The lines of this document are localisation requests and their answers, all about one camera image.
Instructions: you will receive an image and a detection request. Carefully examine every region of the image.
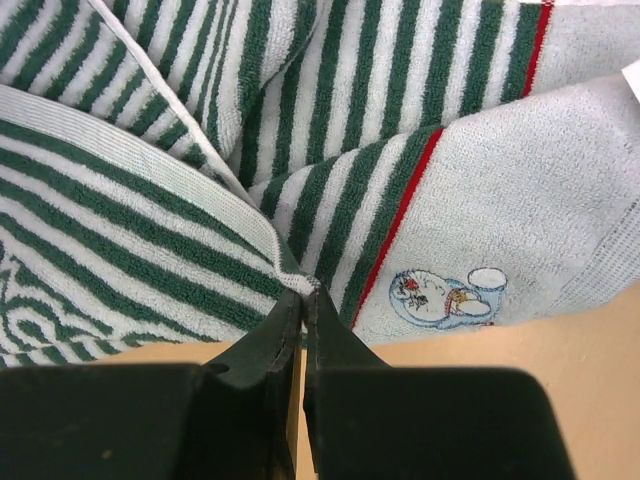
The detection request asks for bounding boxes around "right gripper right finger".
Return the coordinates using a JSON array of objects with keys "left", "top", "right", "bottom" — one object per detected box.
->
[{"left": 303, "top": 289, "right": 574, "bottom": 479}]

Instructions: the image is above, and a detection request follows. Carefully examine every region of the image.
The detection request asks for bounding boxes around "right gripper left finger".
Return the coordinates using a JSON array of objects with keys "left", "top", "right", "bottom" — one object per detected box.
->
[{"left": 1, "top": 291, "right": 302, "bottom": 479}]

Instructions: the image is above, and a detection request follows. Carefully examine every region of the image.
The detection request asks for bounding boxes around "black white striped towel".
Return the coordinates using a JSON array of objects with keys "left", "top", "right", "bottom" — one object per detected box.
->
[{"left": 1, "top": 1, "right": 639, "bottom": 368}]

